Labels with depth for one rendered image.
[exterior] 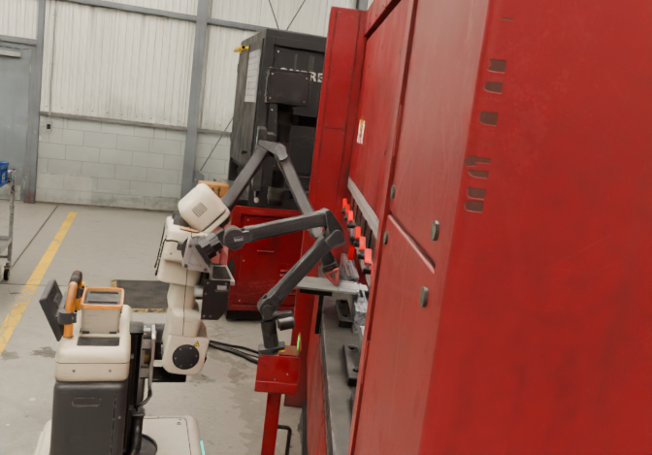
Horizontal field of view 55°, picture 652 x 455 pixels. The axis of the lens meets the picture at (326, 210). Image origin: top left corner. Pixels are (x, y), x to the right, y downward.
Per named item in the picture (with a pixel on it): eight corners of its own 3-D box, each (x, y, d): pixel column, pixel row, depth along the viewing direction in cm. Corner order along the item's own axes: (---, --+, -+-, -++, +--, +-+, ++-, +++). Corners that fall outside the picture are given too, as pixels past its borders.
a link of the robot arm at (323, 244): (329, 222, 247) (336, 226, 236) (339, 232, 248) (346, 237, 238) (253, 304, 243) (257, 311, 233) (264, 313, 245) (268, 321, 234)
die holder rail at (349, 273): (339, 269, 356) (341, 252, 355) (349, 270, 357) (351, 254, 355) (344, 294, 307) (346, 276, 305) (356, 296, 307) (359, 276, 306)
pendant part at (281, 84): (252, 201, 419) (266, 71, 406) (289, 205, 422) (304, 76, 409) (252, 213, 369) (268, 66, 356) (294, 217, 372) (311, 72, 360)
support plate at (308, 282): (295, 276, 283) (295, 275, 283) (353, 283, 284) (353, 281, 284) (294, 288, 265) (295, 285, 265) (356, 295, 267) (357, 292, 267)
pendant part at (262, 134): (250, 180, 409) (256, 125, 403) (269, 182, 410) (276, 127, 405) (251, 190, 365) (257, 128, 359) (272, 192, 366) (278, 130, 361)
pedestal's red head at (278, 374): (256, 370, 258) (261, 328, 256) (295, 373, 260) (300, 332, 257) (254, 391, 239) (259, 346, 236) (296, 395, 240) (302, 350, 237)
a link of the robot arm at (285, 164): (273, 154, 285) (272, 146, 274) (284, 149, 285) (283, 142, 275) (311, 241, 277) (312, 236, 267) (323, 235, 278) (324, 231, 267)
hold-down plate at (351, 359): (342, 351, 232) (342, 343, 232) (356, 352, 232) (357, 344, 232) (347, 386, 202) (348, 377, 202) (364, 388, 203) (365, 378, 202)
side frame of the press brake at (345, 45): (284, 388, 398) (329, 13, 364) (417, 402, 402) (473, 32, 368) (282, 406, 373) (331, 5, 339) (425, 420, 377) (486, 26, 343)
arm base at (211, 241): (191, 238, 235) (194, 245, 224) (211, 226, 236) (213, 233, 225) (204, 257, 237) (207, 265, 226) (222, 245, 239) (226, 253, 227)
